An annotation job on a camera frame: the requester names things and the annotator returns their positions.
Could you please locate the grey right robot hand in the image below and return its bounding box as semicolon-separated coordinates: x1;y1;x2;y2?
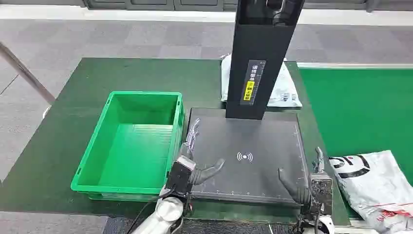
278;147;325;205

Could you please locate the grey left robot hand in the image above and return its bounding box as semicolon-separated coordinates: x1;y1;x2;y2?
179;118;226;186

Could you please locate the grey parcel with black print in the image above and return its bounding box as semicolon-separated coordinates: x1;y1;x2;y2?
328;150;413;234

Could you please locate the dark floor mat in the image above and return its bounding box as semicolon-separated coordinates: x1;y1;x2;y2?
102;217;300;234

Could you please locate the green plastic crate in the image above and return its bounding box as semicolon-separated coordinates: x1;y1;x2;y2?
70;91;185;202

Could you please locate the black and yellow column label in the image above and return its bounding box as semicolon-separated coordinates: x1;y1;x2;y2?
240;59;266;106

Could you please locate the green conveyor belt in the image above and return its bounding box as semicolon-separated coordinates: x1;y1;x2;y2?
296;62;413;234

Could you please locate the white plastic mailer parcel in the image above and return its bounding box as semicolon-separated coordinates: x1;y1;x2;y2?
221;54;303;108

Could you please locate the black scanner column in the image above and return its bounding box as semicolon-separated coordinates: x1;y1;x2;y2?
225;0;305;120

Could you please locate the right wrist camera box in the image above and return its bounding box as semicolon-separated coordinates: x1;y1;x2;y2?
309;173;334;216

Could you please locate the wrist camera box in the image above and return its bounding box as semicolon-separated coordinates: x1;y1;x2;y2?
309;173;334;216
165;156;197;197

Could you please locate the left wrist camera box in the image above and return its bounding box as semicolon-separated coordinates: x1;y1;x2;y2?
165;156;197;197

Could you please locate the black scanner base plate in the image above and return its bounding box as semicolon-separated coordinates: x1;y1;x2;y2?
184;107;311;206

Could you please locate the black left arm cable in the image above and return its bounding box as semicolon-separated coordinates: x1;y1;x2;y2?
126;189;176;234

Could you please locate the grey metal rail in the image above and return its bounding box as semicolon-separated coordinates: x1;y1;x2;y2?
0;42;56;105

